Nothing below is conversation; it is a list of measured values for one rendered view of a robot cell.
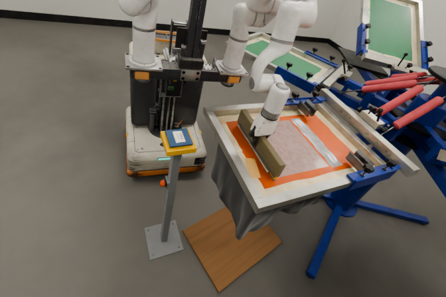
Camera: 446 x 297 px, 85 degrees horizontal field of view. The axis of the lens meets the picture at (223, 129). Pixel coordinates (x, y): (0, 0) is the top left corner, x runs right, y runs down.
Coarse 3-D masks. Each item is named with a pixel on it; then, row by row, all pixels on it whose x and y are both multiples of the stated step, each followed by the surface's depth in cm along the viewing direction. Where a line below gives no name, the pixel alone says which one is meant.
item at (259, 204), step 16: (208, 112) 120; (224, 112) 125; (256, 112) 135; (320, 112) 151; (336, 128) 141; (224, 144) 105; (352, 144) 133; (240, 160) 100; (240, 176) 95; (256, 192) 90; (288, 192) 93; (304, 192) 95; (320, 192) 98; (256, 208) 86; (272, 208) 90
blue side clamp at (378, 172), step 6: (378, 168) 115; (348, 174) 107; (354, 174) 108; (366, 174) 110; (372, 174) 111; (378, 174) 110; (384, 174) 112; (390, 174) 116; (354, 180) 104; (360, 180) 105; (366, 180) 108; (372, 180) 112; (378, 180) 115; (354, 186) 107; (360, 186) 111
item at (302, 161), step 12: (288, 144) 121; (300, 144) 123; (312, 144) 125; (336, 144) 130; (252, 156) 109; (288, 156) 114; (300, 156) 116; (312, 156) 118; (336, 156) 122; (288, 168) 108; (300, 168) 110; (312, 168) 112; (324, 168) 113; (336, 168) 115; (264, 180) 100; (276, 180) 101; (288, 180) 103
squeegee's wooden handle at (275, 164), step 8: (240, 112) 117; (240, 120) 118; (248, 120) 112; (248, 128) 112; (248, 136) 113; (264, 136) 105; (264, 144) 102; (264, 152) 102; (272, 152) 98; (264, 160) 103; (272, 160) 98; (280, 160) 96; (272, 168) 98; (280, 168) 95; (272, 176) 99
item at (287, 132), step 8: (280, 120) 135; (288, 120) 136; (304, 120) 140; (312, 120) 142; (320, 120) 144; (232, 128) 120; (280, 128) 129; (288, 128) 131; (296, 128) 132; (312, 128) 136; (320, 128) 138; (328, 128) 140; (240, 136) 117; (272, 136) 122; (280, 136) 124; (288, 136) 125; (296, 136) 127; (304, 136) 129; (320, 136) 132; (328, 136) 134; (240, 144) 113; (248, 144) 114; (272, 144) 118; (280, 144) 119
